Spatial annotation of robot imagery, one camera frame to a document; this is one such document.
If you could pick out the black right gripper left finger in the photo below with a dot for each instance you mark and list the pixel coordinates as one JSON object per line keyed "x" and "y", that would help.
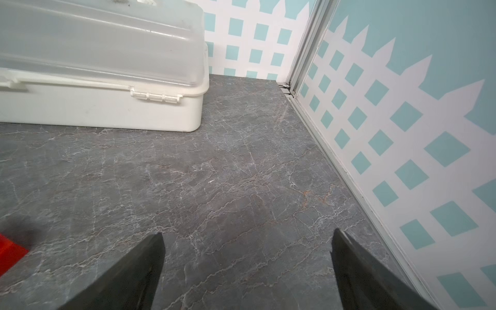
{"x": 131, "y": 283}

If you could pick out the white plastic storage box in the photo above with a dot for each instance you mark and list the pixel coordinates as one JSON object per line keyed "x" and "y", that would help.
{"x": 111, "y": 64}

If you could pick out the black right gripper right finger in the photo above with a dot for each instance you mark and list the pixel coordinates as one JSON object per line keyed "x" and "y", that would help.
{"x": 364, "y": 283}

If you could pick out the red lego brick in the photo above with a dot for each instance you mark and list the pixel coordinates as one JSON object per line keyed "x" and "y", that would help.
{"x": 10, "y": 254}

